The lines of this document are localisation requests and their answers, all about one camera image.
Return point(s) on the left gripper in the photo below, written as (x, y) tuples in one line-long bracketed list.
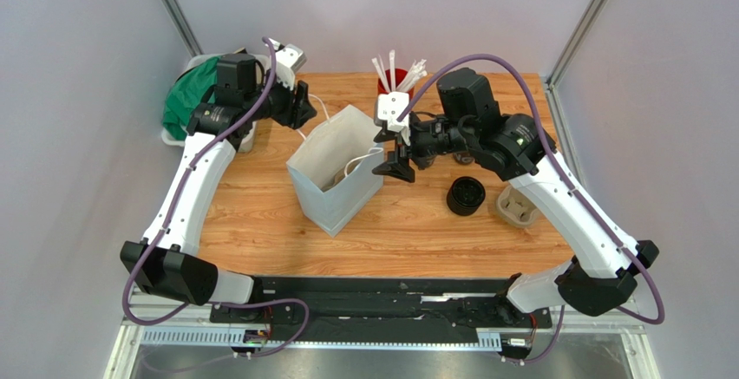
[(297, 108)]

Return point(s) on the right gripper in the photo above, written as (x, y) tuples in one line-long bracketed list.
[(405, 147)]

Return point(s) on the white paper bag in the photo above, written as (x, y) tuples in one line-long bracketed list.
[(331, 171)]

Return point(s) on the stack of black lids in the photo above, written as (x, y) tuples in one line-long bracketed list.
[(465, 196)]

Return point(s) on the single cardboard cup carrier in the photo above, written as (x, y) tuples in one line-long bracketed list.
[(336, 179)]

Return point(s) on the stack of black cups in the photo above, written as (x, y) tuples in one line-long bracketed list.
[(464, 158)]

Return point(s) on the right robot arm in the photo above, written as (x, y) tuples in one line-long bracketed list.
[(603, 272)]

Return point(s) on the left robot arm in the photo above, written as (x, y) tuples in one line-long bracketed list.
[(164, 263)]

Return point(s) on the red straw cup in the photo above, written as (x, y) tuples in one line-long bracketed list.
[(381, 83)]

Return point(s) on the white wrapped straws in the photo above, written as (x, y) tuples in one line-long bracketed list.
[(395, 79)]

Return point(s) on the green cloth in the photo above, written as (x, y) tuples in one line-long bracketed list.
[(185, 95)]

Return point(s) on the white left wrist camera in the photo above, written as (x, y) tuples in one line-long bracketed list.
[(288, 61)]

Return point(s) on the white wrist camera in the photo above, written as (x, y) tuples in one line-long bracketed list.
[(288, 61), (388, 109)]

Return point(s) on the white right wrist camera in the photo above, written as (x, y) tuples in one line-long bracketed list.
[(388, 109)]

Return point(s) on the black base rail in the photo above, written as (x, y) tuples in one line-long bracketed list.
[(361, 314)]

